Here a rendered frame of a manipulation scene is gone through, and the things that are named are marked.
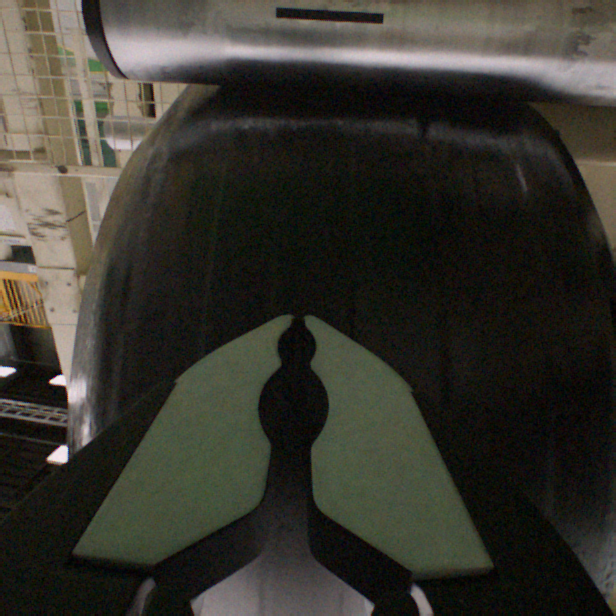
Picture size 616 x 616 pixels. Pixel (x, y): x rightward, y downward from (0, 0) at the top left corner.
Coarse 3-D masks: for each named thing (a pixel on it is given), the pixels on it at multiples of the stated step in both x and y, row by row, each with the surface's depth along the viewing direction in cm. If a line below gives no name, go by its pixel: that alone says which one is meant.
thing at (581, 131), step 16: (544, 112) 36; (560, 112) 34; (576, 112) 32; (592, 112) 30; (608, 112) 29; (560, 128) 34; (576, 128) 32; (592, 128) 30; (608, 128) 29; (576, 144) 32; (592, 144) 30; (608, 144) 28; (576, 160) 32; (592, 160) 30; (608, 160) 28
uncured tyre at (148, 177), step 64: (192, 128) 18; (256, 128) 17; (320, 128) 18; (384, 128) 18; (448, 128) 18; (512, 128) 18; (128, 192) 18; (192, 192) 16; (256, 192) 16; (320, 192) 16; (384, 192) 16; (448, 192) 16; (512, 192) 16; (576, 192) 17; (128, 256) 15; (192, 256) 14; (256, 256) 15; (320, 256) 15; (384, 256) 15; (448, 256) 15; (512, 256) 15; (576, 256) 15; (128, 320) 14; (192, 320) 14; (256, 320) 14; (384, 320) 14; (448, 320) 14; (512, 320) 14; (576, 320) 14; (128, 384) 14; (448, 384) 14; (512, 384) 14; (576, 384) 14; (512, 448) 14; (576, 448) 14; (576, 512) 14; (256, 576) 14; (320, 576) 14
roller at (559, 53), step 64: (128, 0) 16; (192, 0) 16; (256, 0) 16; (320, 0) 16; (384, 0) 16; (448, 0) 16; (512, 0) 17; (576, 0) 17; (128, 64) 18; (192, 64) 18; (256, 64) 18; (320, 64) 17; (384, 64) 17; (448, 64) 17; (512, 64) 17; (576, 64) 17
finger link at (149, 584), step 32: (160, 384) 8; (128, 416) 8; (96, 448) 7; (128, 448) 7; (64, 480) 6; (96, 480) 6; (32, 512) 6; (64, 512) 6; (96, 512) 6; (0, 544) 5; (32, 544) 5; (64, 544) 5; (0, 576) 5; (32, 576) 5; (64, 576) 5; (96, 576) 5; (128, 576) 5; (0, 608) 5; (32, 608) 5; (64, 608) 5; (96, 608) 5; (128, 608) 5
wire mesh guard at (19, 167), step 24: (0, 96) 60; (24, 96) 60; (48, 96) 60; (72, 96) 60; (24, 120) 62; (120, 120) 62; (0, 168) 64; (24, 168) 64; (48, 168) 64; (72, 168) 64; (96, 168) 64; (120, 168) 64
